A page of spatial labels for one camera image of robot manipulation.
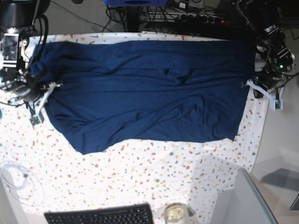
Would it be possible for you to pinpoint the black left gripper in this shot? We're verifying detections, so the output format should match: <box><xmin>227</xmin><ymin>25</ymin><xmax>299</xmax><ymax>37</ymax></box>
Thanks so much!
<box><xmin>253</xmin><ymin>71</ymin><xmax>283</xmax><ymax>99</ymax></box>

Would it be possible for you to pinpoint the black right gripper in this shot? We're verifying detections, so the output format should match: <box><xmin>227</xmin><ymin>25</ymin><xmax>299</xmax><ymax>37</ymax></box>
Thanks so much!
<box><xmin>14</xmin><ymin>78</ymin><xmax>45</xmax><ymax>102</ymax></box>

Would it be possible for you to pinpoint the navy blue t-shirt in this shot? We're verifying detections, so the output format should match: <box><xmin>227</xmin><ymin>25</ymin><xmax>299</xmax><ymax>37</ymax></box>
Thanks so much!
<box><xmin>29</xmin><ymin>41</ymin><xmax>255</xmax><ymax>154</ymax></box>

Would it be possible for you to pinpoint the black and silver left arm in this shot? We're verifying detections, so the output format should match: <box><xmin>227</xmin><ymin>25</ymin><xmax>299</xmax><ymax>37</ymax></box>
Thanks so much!
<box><xmin>234</xmin><ymin>0</ymin><xmax>295</xmax><ymax>100</ymax></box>

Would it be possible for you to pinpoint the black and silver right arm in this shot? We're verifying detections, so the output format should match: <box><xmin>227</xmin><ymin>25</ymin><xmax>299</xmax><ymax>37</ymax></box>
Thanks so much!
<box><xmin>0</xmin><ymin>0</ymin><xmax>50</xmax><ymax>102</ymax></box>

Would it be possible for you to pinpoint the grey monitor back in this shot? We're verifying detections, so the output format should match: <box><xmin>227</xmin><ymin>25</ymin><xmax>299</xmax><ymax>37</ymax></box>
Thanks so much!
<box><xmin>211</xmin><ymin>168</ymin><xmax>278</xmax><ymax>224</ymax></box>

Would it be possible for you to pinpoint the clear glass jar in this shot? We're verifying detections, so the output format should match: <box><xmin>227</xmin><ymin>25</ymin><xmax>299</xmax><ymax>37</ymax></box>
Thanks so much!
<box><xmin>164</xmin><ymin>203</ymin><xmax>189</xmax><ymax>224</ymax></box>

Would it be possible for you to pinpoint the black computer keyboard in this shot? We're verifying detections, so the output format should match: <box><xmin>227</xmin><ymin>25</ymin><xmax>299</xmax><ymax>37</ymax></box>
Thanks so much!
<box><xmin>44</xmin><ymin>203</ymin><xmax>154</xmax><ymax>224</ymax></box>

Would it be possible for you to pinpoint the coiled white cable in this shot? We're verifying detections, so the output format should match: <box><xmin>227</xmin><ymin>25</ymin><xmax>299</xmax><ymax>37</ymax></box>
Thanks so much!
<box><xmin>0</xmin><ymin>160</ymin><xmax>45</xmax><ymax>207</ymax></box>

